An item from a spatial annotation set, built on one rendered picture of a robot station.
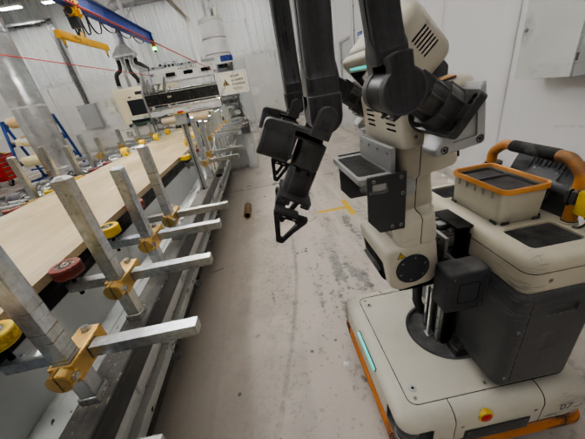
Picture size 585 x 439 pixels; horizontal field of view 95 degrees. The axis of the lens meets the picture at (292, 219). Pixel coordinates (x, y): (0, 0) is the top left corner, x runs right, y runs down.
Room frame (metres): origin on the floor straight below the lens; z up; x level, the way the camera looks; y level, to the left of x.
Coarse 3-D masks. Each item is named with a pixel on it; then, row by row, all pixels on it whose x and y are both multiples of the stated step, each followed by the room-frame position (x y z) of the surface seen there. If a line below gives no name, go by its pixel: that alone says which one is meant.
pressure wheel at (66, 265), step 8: (56, 264) 0.71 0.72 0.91; (64, 264) 0.70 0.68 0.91; (72, 264) 0.69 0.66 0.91; (80, 264) 0.71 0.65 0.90; (48, 272) 0.67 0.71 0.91; (56, 272) 0.66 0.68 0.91; (64, 272) 0.67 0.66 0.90; (72, 272) 0.68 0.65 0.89; (80, 272) 0.69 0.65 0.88; (56, 280) 0.66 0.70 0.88; (64, 280) 0.66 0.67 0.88; (72, 280) 0.69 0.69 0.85
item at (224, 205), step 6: (210, 204) 1.22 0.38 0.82; (216, 204) 1.21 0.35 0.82; (222, 204) 1.20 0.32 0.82; (228, 204) 1.23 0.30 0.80; (180, 210) 1.21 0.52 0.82; (186, 210) 1.20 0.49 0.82; (192, 210) 1.20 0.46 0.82; (198, 210) 1.20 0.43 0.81; (204, 210) 1.20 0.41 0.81; (210, 210) 1.20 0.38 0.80; (216, 210) 1.20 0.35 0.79; (150, 216) 1.20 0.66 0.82; (156, 216) 1.19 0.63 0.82; (162, 216) 1.19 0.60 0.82; (180, 216) 1.19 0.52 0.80; (150, 222) 1.19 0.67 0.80
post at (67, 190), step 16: (64, 176) 0.67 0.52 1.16; (64, 192) 0.65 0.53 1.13; (80, 192) 0.68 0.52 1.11; (64, 208) 0.65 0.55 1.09; (80, 208) 0.65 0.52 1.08; (80, 224) 0.65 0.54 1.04; (96, 224) 0.67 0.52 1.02; (96, 240) 0.65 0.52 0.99; (96, 256) 0.65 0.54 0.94; (112, 256) 0.67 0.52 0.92; (112, 272) 0.65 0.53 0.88; (128, 304) 0.65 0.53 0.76
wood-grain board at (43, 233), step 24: (168, 144) 3.10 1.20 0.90; (144, 168) 1.97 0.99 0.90; (168, 168) 1.87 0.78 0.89; (96, 192) 1.51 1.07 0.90; (144, 192) 1.41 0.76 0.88; (24, 216) 1.29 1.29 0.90; (48, 216) 1.22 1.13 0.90; (96, 216) 1.10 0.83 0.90; (120, 216) 1.12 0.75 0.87; (0, 240) 1.01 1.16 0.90; (24, 240) 0.96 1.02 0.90; (48, 240) 0.92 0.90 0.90; (72, 240) 0.88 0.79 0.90; (24, 264) 0.76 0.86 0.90; (48, 264) 0.73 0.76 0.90; (0, 312) 0.53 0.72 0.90
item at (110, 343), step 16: (192, 320) 0.47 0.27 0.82; (112, 336) 0.47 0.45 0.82; (128, 336) 0.46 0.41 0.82; (144, 336) 0.45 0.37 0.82; (160, 336) 0.45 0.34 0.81; (176, 336) 0.45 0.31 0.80; (32, 352) 0.46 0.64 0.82; (96, 352) 0.44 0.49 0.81; (112, 352) 0.45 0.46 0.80; (0, 368) 0.43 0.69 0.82; (16, 368) 0.43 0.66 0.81; (32, 368) 0.44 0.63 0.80
